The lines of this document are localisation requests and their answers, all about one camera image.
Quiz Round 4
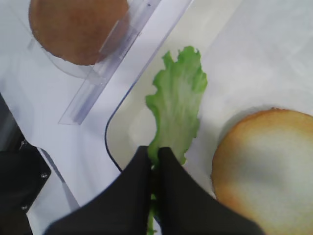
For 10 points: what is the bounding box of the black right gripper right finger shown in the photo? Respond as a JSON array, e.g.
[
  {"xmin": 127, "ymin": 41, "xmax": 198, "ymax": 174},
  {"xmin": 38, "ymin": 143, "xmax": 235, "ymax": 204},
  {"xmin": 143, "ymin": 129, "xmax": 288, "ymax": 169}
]
[{"xmin": 156, "ymin": 147, "xmax": 264, "ymax": 235}]

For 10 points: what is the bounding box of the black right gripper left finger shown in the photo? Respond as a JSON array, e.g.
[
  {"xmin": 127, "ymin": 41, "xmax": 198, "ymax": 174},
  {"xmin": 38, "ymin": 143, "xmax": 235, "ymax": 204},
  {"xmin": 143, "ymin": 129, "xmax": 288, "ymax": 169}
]
[{"xmin": 45, "ymin": 146, "xmax": 151, "ymax": 235}]

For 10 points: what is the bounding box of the green lettuce leaf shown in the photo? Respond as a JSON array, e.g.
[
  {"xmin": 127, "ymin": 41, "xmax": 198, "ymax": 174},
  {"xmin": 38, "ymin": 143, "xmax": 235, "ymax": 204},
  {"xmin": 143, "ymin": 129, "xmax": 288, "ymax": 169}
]
[{"xmin": 145, "ymin": 46, "xmax": 208, "ymax": 235}]

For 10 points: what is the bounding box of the toasted bun slice on tray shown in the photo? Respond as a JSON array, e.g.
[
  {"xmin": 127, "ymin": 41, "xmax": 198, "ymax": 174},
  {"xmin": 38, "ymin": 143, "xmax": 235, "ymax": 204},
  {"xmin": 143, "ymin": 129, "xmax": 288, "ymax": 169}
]
[{"xmin": 211, "ymin": 109, "xmax": 313, "ymax": 235}]

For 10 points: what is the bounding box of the cream metal serving tray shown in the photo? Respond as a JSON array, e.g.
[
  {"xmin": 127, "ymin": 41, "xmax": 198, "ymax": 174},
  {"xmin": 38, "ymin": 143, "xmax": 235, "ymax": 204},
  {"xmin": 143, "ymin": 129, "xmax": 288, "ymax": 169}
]
[{"xmin": 104, "ymin": 0, "xmax": 313, "ymax": 235}]

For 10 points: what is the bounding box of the brown bun in left rack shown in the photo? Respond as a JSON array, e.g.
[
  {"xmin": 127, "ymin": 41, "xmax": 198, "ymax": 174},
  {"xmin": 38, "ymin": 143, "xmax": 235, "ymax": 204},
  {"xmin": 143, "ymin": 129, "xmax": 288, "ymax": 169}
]
[{"xmin": 28, "ymin": 0, "xmax": 129, "ymax": 66}]

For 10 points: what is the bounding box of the clear acrylic left rack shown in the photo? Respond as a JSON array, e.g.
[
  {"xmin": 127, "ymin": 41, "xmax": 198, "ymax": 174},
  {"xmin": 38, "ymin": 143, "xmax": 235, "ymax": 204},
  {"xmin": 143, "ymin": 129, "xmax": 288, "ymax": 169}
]
[{"xmin": 28, "ymin": 0, "xmax": 160, "ymax": 125}]

